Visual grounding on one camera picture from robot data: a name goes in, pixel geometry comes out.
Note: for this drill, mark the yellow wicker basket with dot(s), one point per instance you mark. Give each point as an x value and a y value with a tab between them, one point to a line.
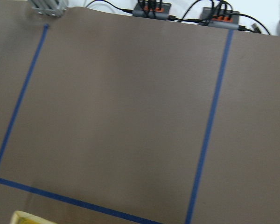
21	217

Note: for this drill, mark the brown paper table mat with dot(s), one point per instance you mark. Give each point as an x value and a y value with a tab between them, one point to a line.
112	119

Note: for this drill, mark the black usb hub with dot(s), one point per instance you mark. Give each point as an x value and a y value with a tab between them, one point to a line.
152	9
220	16

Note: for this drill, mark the aluminium frame post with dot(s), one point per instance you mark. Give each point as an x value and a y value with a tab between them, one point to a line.
55	8

